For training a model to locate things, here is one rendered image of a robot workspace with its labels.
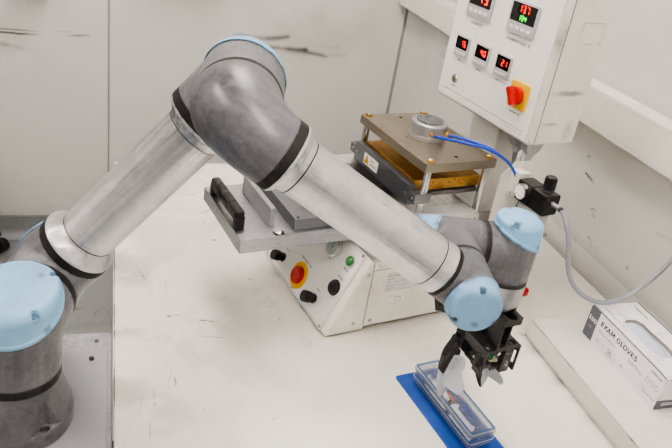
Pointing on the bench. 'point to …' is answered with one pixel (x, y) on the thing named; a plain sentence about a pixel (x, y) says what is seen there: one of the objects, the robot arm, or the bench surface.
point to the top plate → (430, 142)
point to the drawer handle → (228, 202)
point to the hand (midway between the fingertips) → (458, 383)
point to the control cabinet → (529, 47)
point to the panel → (320, 275)
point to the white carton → (635, 348)
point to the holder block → (295, 213)
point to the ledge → (600, 385)
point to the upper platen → (455, 183)
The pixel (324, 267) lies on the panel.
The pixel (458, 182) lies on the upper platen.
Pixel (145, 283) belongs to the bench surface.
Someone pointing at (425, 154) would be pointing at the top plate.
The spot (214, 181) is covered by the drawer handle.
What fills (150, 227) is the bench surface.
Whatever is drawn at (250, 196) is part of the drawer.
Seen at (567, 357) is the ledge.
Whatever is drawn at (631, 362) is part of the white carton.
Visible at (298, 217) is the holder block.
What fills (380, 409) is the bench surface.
